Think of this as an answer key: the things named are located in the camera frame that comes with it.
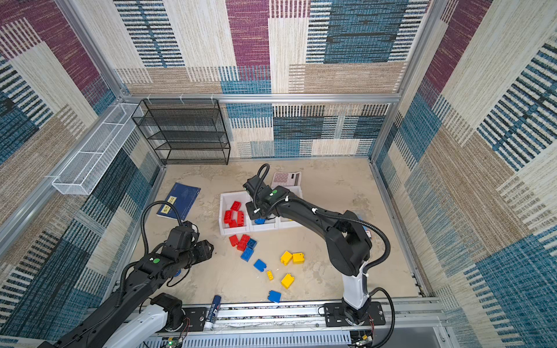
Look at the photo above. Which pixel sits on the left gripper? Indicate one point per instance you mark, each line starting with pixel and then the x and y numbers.
pixel 204 250

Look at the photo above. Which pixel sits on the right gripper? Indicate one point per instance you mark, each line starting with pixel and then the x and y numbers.
pixel 253 214

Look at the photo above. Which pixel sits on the red lego low brick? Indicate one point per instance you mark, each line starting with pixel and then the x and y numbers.
pixel 240 219

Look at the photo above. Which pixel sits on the red lego long brick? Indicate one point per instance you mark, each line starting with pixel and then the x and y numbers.
pixel 228 216

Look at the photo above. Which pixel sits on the yellow lego stud brick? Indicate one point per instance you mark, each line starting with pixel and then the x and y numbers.
pixel 286 258

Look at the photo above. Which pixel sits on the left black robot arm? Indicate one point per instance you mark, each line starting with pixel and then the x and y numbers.
pixel 135 311

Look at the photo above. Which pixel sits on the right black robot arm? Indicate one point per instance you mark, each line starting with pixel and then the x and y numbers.
pixel 353 245

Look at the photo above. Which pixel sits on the middle white plastic bin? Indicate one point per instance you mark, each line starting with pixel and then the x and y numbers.
pixel 253 226

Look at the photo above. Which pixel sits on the blue lego hollow brick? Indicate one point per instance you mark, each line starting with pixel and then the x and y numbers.
pixel 251 244

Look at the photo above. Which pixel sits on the left white plastic bin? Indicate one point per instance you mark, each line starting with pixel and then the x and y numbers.
pixel 226 201

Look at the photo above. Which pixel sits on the red lego square brick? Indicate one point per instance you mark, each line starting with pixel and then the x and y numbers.
pixel 234 240

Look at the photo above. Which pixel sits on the red lego eight-stud brick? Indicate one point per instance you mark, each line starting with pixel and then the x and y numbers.
pixel 243 243

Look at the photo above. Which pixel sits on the blue lego eight-stud brick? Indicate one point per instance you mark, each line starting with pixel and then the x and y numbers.
pixel 247 254

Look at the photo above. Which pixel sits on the pink calculator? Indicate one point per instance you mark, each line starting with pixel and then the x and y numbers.
pixel 286 179

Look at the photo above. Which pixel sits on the blue lego centre brick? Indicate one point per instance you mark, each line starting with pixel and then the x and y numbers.
pixel 260 265

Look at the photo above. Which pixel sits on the blue book yellow label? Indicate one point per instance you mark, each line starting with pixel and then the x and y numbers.
pixel 182 197

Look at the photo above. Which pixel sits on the blue glue stick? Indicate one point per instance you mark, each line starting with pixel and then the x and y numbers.
pixel 213 311

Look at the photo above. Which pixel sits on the yellow lego front brick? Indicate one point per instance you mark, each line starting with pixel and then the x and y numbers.
pixel 287 281

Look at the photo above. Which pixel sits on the black mesh shelf rack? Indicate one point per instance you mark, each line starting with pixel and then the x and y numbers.
pixel 184 131

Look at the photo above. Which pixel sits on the white wire mesh basket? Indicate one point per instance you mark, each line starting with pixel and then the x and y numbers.
pixel 87 167

